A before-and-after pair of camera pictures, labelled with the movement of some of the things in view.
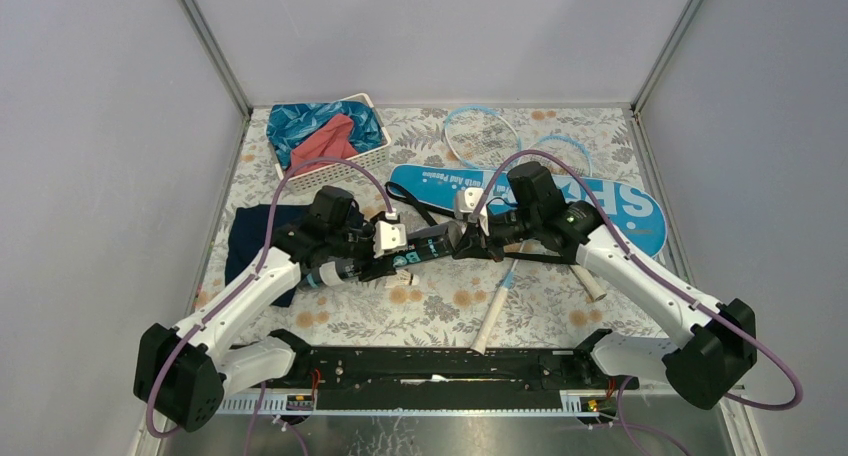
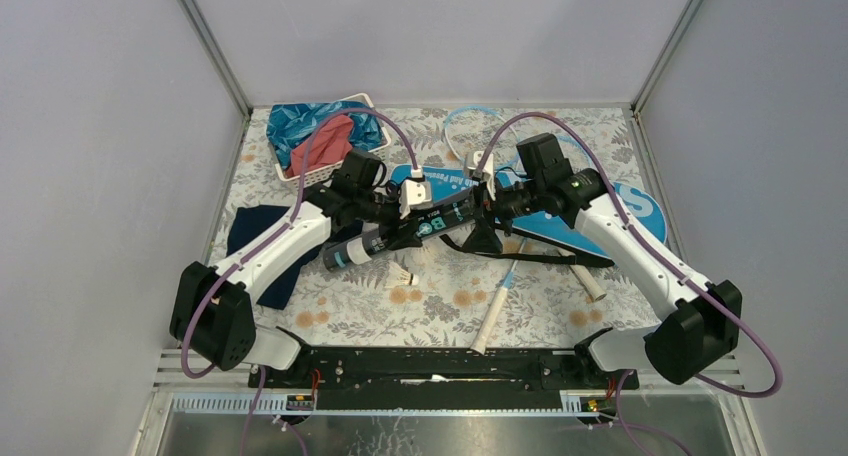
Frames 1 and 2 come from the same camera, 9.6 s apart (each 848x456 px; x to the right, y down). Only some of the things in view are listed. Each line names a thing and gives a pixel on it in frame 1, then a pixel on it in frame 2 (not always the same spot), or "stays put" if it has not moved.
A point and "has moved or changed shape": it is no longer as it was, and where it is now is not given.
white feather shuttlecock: (402, 278) stays put
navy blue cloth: (246, 238) stays put
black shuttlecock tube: (435, 241) has moved or changed shape
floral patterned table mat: (475, 220) stays put
